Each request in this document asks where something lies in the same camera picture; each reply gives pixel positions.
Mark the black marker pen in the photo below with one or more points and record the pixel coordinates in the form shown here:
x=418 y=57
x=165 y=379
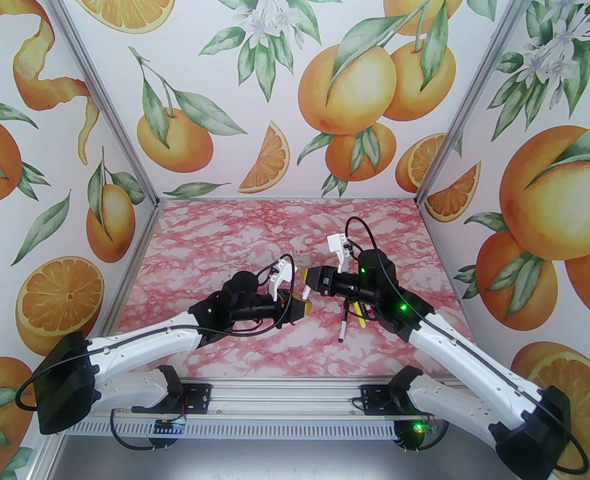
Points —
x=342 y=323

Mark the yellow highlighter pen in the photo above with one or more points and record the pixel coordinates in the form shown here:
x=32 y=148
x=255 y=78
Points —
x=361 y=318

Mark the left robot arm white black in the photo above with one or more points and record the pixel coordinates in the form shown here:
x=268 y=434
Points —
x=140 y=340

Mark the pink marble pattern table mat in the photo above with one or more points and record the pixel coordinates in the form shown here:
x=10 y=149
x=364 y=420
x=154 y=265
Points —
x=225 y=228

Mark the small circuit board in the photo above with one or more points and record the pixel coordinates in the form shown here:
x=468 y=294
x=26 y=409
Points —
x=170 y=425
x=410 y=433

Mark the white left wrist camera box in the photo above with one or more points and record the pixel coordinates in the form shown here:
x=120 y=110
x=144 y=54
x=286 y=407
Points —
x=281 y=275

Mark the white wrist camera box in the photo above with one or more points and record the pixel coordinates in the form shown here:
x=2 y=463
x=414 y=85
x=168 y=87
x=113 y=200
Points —
x=281 y=275
x=337 y=248

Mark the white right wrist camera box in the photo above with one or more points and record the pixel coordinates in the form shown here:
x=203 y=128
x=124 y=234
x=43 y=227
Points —
x=337 y=248

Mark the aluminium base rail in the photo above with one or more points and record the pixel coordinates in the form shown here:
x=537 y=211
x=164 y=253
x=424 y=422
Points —
x=285 y=398

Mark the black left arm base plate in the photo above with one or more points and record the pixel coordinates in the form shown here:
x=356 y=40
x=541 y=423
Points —
x=200 y=398

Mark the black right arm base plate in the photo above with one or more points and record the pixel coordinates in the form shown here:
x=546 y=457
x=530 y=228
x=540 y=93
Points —
x=375 y=400

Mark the aluminium frame post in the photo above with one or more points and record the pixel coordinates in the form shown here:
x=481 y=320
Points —
x=479 y=83
x=98 y=86

